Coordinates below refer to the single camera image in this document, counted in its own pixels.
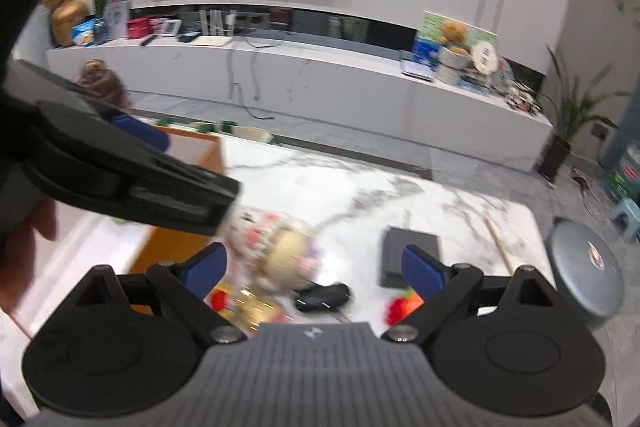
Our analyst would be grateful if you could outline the white floral plush toy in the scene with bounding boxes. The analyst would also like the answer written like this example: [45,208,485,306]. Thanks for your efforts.
[224,206,322,292]

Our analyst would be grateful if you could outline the wooden stick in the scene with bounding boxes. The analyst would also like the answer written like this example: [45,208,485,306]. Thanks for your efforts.
[482,217,514,276]

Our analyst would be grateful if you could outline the white picture card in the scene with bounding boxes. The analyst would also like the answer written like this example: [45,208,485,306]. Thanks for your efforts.
[102,0,129,40]

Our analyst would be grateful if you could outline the white router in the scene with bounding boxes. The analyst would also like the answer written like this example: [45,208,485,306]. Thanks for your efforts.
[192,9,236,47]

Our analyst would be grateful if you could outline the rainbow plush toy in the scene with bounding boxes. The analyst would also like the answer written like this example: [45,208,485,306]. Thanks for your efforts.
[210,281,297,326]

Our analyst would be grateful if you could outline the dark grey square box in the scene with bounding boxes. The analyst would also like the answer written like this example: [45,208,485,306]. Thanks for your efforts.
[377,227,444,289]

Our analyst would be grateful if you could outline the brown teddy bear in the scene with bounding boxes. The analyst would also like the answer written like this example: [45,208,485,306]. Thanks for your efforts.
[439,20,469,56]

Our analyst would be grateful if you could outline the blue snack bag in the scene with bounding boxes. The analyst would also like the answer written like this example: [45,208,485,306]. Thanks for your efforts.
[71,19,96,47]

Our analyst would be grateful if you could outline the black key case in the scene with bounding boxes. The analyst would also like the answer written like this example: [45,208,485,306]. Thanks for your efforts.
[292,282,354,313]

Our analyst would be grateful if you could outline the small blue plastic stool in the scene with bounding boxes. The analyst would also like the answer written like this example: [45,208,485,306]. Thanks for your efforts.
[609,199,640,243]

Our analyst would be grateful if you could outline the round grey stool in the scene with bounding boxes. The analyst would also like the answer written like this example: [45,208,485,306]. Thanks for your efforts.
[547,217,626,331]

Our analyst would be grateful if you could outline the white marble desktop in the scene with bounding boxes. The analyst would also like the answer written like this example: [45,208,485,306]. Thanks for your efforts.
[220,136,557,326]

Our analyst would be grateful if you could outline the round white sign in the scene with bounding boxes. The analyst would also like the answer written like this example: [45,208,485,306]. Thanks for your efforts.
[469,41,497,73]

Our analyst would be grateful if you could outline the blue printed box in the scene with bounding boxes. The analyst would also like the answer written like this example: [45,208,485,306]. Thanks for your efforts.
[412,37,441,70]

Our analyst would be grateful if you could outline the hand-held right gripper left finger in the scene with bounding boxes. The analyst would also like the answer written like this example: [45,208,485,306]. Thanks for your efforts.
[75,242,246,346]

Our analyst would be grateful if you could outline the tall potted plant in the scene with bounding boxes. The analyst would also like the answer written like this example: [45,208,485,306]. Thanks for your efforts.
[537,46,632,184]

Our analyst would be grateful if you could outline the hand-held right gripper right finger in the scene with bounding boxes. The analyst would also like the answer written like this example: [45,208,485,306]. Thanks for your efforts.
[382,244,558,346]

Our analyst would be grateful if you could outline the white marble television cabinet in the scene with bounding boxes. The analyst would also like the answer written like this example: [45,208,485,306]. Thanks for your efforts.
[46,4,554,172]

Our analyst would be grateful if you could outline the brown bag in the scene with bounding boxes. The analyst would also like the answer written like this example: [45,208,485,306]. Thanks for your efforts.
[79,59,132,110]

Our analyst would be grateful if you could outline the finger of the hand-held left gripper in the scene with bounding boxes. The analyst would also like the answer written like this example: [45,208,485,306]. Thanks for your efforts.
[75,107,242,238]
[10,58,171,154]

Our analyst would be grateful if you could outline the golden vase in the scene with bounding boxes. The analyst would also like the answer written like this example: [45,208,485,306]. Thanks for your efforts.
[42,0,89,48]

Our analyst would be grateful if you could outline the red and orange crochet toy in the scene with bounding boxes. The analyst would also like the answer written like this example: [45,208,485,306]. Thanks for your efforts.
[382,287,426,326]

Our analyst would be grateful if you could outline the red box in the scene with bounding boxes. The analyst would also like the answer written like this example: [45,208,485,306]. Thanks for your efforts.
[126,18,151,40]

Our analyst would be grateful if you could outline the person's left hand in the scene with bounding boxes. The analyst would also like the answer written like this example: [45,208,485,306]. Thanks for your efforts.
[0,194,59,314]

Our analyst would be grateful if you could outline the black cable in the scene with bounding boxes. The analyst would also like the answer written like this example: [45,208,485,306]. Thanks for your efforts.
[227,36,277,121]

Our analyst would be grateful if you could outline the green printed poster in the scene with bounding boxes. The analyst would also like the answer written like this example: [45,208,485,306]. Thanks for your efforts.
[422,10,500,58]

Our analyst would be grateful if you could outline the orange cardboard box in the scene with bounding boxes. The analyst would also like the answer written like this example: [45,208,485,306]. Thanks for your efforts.
[10,124,226,341]

